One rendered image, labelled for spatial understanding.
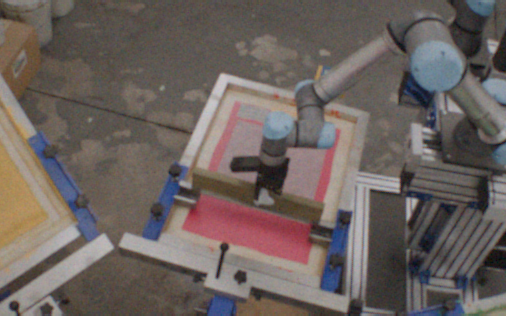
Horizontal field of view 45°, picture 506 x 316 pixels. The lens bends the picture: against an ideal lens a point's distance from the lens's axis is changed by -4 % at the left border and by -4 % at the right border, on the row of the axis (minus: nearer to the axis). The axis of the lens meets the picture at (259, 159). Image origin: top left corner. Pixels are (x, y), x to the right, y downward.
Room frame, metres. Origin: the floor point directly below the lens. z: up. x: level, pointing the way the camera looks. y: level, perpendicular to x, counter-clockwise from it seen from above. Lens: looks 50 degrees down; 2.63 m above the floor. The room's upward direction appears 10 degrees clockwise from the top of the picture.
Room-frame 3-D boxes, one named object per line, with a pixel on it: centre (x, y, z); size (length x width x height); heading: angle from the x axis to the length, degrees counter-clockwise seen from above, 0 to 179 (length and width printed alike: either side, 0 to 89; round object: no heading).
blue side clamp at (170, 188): (1.15, 0.27, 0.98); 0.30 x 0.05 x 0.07; 172
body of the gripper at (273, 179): (1.15, -0.04, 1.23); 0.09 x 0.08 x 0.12; 82
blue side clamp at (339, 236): (1.08, -0.28, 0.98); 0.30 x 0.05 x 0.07; 172
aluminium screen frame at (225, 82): (1.36, -0.04, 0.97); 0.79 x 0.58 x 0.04; 172
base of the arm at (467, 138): (1.40, -0.67, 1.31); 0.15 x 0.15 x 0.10
